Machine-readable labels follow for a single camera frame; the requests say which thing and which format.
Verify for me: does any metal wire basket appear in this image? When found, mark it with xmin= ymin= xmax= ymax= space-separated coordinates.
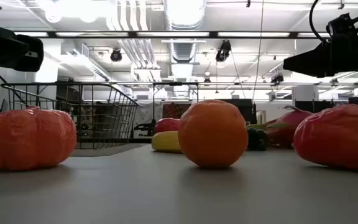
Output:
xmin=0 ymin=82 xmax=139 ymax=150

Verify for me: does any black background gantry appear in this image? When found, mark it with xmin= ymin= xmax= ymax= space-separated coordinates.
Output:
xmin=152 ymin=81 xmax=200 ymax=138

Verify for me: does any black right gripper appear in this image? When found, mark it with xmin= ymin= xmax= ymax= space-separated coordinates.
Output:
xmin=282 ymin=35 xmax=358 ymax=79

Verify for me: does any black background robot gripper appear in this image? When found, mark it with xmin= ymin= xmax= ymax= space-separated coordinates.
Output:
xmin=134 ymin=119 xmax=155 ymax=138

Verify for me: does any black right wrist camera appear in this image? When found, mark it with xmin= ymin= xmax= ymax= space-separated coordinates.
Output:
xmin=326 ymin=12 xmax=358 ymax=43

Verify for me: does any black ceiling spotlight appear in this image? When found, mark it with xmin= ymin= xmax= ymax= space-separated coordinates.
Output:
xmin=110 ymin=48 xmax=123 ymax=62
xmin=215 ymin=39 xmax=232 ymax=63

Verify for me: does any silver ceiling duct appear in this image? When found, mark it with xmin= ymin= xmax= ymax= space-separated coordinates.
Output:
xmin=163 ymin=0 xmax=208 ymax=63

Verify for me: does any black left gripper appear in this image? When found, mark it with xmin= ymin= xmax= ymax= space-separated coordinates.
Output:
xmin=0 ymin=24 xmax=45 ymax=73

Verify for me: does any patterned wall tapestry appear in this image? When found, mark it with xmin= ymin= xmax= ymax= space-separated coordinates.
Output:
xmin=162 ymin=102 xmax=192 ymax=119

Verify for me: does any yellow orange toy mango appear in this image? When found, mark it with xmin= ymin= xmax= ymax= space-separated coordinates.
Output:
xmin=0 ymin=105 xmax=78 ymax=172

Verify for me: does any black room divider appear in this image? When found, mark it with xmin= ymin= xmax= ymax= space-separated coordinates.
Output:
xmin=295 ymin=100 xmax=351 ymax=113

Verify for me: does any black television screen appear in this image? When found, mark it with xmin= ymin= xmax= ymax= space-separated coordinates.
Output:
xmin=234 ymin=98 xmax=257 ymax=125

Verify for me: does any round toy orange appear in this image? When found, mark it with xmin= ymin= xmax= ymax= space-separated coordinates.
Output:
xmin=177 ymin=99 xmax=249 ymax=169

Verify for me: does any yellow toy banana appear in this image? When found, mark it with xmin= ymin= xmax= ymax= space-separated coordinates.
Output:
xmin=151 ymin=130 xmax=183 ymax=154

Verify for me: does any red orange toy mango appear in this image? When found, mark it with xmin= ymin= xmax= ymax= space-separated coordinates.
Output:
xmin=293 ymin=103 xmax=358 ymax=172

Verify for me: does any pink toy dragon fruit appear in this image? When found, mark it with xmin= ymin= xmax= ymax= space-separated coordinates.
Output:
xmin=246 ymin=105 xmax=315 ymax=149

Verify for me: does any smooth red toy apple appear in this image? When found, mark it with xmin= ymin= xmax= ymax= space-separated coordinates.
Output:
xmin=154 ymin=117 xmax=181 ymax=134

